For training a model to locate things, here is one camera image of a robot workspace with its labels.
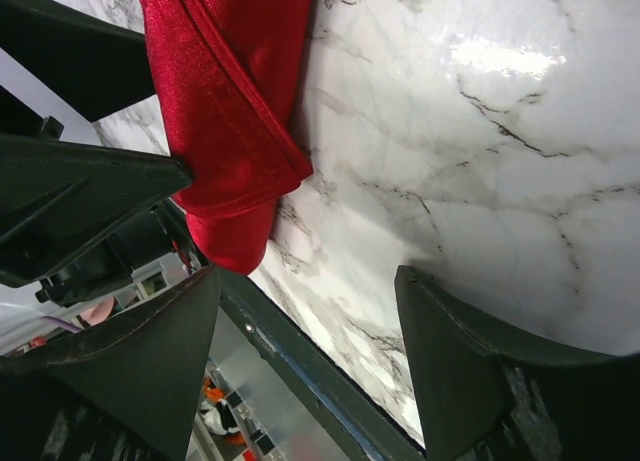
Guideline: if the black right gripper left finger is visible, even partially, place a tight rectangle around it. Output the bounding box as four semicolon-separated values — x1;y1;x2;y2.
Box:
1;267;221;460

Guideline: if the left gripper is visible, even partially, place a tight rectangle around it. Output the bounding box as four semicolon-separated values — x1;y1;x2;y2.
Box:
1;90;193;307

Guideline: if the red cloth napkin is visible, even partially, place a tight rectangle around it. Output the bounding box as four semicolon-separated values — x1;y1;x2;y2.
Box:
139;0;313;275

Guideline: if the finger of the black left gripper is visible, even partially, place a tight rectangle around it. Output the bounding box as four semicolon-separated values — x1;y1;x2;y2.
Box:
1;0;155;122

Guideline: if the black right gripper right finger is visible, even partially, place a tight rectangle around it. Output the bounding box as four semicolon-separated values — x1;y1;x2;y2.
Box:
395;266;639;460

